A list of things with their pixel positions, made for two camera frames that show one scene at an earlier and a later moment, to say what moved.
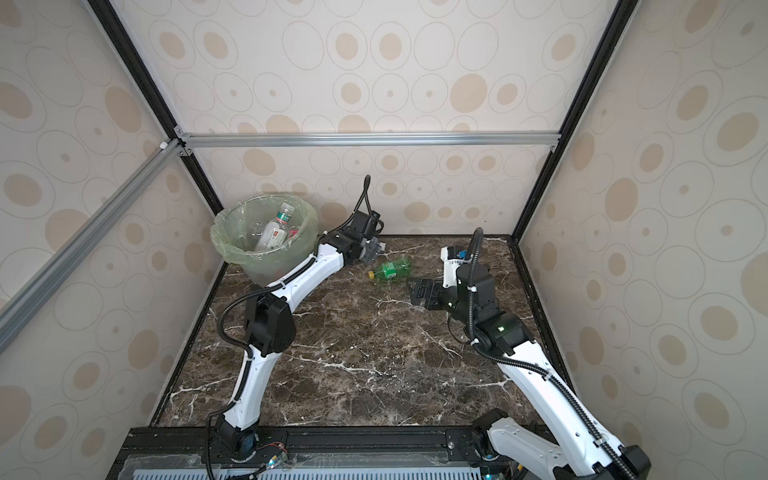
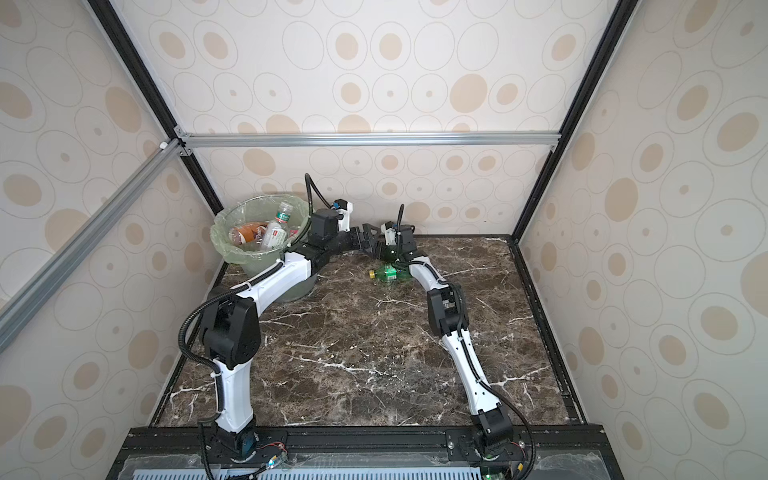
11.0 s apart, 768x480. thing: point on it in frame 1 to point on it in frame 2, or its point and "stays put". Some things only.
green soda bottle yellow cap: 398,270 stays put
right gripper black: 435,287 to 383,246
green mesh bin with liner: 265,234 stays put
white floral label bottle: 274,231 stays put
